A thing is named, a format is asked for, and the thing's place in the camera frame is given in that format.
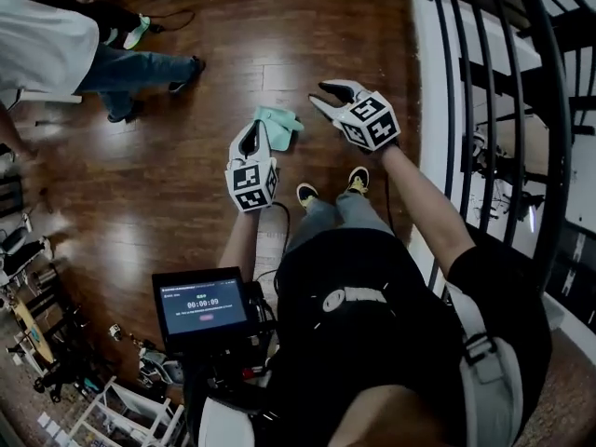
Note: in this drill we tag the person's yellow black shoe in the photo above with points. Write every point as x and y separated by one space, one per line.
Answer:
358 180
307 194

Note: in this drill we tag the person's left yellow black shoe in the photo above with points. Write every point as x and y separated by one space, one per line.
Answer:
307 194

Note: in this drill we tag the person's left forearm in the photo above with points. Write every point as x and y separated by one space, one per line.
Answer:
239 245

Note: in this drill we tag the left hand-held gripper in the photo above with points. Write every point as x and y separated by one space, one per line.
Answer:
251 184

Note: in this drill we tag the white metal rack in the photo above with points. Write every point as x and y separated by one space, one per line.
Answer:
135 412

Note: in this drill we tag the black metal railing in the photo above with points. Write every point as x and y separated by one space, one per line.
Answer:
535 110

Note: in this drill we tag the black grey chair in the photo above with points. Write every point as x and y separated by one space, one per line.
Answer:
21 249

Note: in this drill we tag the black monitor screen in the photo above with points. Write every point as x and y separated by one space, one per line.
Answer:
202 303

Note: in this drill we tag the wooden board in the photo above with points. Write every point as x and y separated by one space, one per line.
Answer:
32 329

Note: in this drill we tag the person's right forearm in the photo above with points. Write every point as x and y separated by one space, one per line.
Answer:
419 193

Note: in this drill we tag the person's right yellow black shoe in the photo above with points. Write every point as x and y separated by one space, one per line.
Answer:
358 180

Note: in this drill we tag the person's black shirt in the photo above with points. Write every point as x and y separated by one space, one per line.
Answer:
363 342

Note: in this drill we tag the light green cloth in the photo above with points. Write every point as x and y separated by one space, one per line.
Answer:
279 126

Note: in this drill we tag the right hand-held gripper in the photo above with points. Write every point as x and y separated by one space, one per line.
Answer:
372 121

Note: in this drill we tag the person's grey jeans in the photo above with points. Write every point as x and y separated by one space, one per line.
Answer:
326 217

